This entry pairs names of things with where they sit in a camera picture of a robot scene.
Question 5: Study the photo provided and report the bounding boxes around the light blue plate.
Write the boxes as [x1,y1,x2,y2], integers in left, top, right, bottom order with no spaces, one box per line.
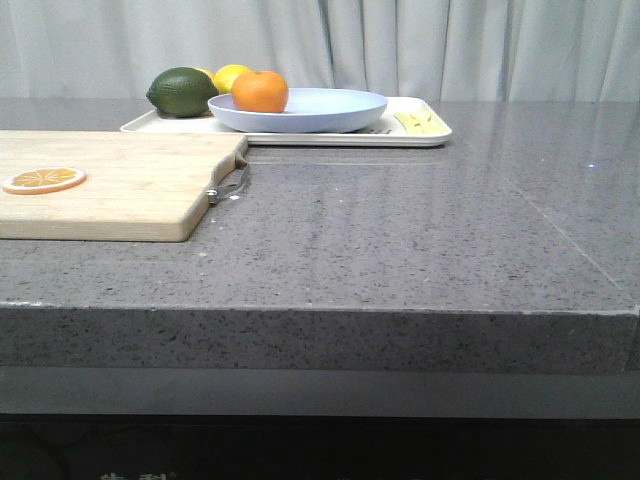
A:
[208,88,388,133]

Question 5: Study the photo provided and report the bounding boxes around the white curtain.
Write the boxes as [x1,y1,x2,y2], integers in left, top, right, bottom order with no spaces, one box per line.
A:
[1,1,639,102]

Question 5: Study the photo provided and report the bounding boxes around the white rectangular tray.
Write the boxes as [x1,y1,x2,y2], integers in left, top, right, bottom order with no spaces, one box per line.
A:
[120,97,452,148]

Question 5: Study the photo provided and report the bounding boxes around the wooden cutting board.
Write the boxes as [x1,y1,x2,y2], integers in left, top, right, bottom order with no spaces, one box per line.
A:
[1,130,248,242]

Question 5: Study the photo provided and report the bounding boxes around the metal cutting board handle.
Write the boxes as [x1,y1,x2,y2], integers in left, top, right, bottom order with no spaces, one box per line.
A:
[206,156,250,205]

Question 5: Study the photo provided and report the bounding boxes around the orange slice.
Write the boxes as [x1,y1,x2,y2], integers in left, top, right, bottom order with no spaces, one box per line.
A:
[1,167,87,195]

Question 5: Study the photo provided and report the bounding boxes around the orange fruit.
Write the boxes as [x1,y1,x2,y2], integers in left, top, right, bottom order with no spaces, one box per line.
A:
[231,70,289,113]

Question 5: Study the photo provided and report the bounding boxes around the yellow-green fruit slices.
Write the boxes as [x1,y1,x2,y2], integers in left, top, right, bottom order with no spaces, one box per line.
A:
[394,110,449,135]

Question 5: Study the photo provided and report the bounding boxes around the green lime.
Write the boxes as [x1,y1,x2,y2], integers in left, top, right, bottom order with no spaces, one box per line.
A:
[146,67,219,118]

